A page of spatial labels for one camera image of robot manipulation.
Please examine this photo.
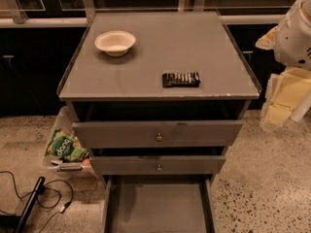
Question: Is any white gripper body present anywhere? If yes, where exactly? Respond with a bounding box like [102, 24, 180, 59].
[274, 0, 311, 69]

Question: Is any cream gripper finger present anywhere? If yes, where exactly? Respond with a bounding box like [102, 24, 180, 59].
[260, 67, 311, 131]
[256, 27, 277, 50]

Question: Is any black rxbar chocolate bar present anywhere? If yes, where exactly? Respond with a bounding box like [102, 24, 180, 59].
[162, 72, 200, 87]

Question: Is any grey top drawer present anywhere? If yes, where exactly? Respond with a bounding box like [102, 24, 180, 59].
[72, 120, 242, 149]

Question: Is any grey drawer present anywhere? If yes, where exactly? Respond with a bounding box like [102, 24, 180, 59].
[72, 120, 242, 149]
[90, 155, 225, 175]
[101, 175, 219, 233]

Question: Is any grey drawer cabinet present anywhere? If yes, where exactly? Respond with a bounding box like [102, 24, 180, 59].
[56, 11, 262, 186]

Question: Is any grey bottom drawer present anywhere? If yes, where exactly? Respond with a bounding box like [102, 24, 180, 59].
[101, 175, 219, 233]

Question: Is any grey middle drawer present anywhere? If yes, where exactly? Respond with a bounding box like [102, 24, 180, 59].
[90, 155, 225, 175]

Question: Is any white paper bowl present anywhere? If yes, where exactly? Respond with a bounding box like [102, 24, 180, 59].
[94, 31, 136, 57]

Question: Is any clear plastic storage bin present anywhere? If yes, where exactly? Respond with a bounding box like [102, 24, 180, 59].
[41, 106, 95, 179]

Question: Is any green snack bag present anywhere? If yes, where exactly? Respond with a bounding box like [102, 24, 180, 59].
[46, 129, 88, 162]

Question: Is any black stand leg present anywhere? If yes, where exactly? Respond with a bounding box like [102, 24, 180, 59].
[14, 177, 45, 233]

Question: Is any white post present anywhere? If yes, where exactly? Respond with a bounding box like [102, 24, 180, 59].
[291, 92, 311, 122]

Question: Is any metal railing frame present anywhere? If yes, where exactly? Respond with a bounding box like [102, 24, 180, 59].
[0, 0, 295, 27]

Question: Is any black cable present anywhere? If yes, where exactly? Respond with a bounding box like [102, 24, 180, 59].
[0, 170, 75, 233]

